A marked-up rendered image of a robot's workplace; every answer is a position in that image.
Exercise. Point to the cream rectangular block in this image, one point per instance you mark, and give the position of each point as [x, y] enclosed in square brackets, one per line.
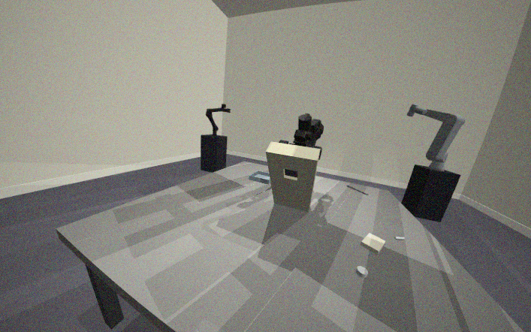
[373, 243]

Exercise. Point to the cream service panel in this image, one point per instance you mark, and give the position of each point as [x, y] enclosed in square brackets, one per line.
[292, 170]

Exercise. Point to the white short cylinder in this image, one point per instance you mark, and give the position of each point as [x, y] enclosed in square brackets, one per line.
[361, 271]

